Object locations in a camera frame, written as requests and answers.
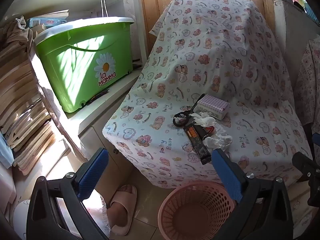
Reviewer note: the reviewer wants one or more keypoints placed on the pink slipper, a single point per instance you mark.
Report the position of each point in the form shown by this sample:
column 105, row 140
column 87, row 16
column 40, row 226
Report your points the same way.
column 122, row 205

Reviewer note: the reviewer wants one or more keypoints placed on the tall white cabinet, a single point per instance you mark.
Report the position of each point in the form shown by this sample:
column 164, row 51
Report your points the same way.
column 295, row 30

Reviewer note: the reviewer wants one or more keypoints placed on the low beige cabinet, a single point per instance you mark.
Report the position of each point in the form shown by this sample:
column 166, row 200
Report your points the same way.
column 110, row 95

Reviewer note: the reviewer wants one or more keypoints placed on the long black packet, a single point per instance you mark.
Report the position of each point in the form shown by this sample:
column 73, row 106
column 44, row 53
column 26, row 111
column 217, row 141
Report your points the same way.
column 197, row 142

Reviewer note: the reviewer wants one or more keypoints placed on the blue flat box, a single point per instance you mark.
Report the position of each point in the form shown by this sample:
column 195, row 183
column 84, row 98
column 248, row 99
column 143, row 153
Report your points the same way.
column 50, row 22

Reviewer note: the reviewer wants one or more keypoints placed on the worn wooden board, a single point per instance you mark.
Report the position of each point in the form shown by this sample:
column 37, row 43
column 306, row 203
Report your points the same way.
column 57, row 110

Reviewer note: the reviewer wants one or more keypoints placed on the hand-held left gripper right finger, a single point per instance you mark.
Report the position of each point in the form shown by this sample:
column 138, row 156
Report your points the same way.
column 227, row 175

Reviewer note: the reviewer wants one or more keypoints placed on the green plastic storage bin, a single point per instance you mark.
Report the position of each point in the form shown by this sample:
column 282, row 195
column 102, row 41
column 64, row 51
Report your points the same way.
column 75, row 62

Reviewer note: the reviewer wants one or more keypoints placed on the pink plastic mesh basket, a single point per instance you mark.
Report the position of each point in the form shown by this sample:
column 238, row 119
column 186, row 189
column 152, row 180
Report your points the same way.
column 195, row 217

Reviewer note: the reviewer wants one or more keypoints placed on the purple checked tissue pack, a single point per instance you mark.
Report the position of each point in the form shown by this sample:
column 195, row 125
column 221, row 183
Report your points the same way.
column 215, row 105

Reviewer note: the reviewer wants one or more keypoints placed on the light blue bag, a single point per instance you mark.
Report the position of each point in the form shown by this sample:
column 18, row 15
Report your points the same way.
column 5, row 150

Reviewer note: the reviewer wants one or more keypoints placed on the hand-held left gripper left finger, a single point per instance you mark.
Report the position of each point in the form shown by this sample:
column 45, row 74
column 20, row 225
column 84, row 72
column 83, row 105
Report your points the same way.
column 93, row 172

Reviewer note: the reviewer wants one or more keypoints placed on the white round container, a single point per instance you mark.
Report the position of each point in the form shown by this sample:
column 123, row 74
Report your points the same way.
column 21, row 215

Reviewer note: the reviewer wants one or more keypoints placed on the bear print cloth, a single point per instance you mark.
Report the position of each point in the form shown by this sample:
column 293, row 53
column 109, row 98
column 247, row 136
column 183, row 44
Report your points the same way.
column 200, row 55

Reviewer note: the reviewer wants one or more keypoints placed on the patchwork print cloth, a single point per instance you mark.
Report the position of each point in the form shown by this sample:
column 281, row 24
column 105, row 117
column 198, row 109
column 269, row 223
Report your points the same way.
column 310, row 80

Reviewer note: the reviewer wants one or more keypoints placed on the black plastic spoon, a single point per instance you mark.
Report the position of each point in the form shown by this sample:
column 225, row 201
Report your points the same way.
column 197, row 103

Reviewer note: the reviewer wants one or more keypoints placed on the beige cloth bag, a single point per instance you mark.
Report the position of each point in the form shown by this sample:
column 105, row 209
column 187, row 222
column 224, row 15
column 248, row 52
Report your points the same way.
column 15, row 35

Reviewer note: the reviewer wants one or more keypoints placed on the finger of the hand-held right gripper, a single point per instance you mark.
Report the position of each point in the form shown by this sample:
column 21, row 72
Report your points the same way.
column 316, row 141
column 305, row 165

